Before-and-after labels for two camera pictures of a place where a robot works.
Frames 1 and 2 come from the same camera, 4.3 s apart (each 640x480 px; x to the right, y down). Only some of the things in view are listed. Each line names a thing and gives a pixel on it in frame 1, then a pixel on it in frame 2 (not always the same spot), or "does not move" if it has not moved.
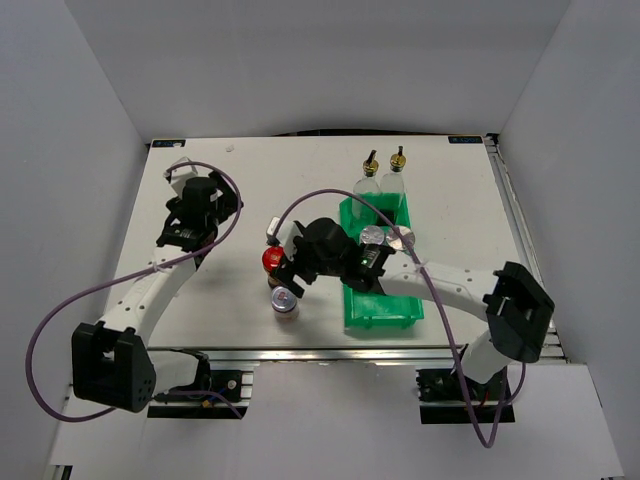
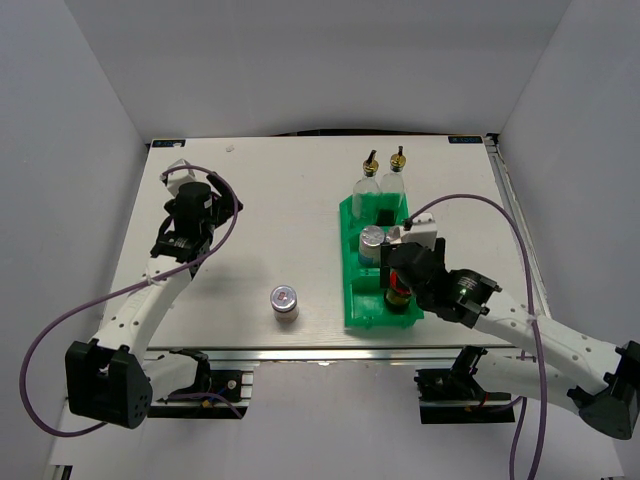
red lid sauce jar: [272, 256] → [396, 298]
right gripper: [284, 274] → [385, 269]
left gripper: [226, 202] does not move
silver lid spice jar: [394, 241] does not move
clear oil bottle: [367, 187] does not move
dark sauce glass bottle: [393, 194] does not move
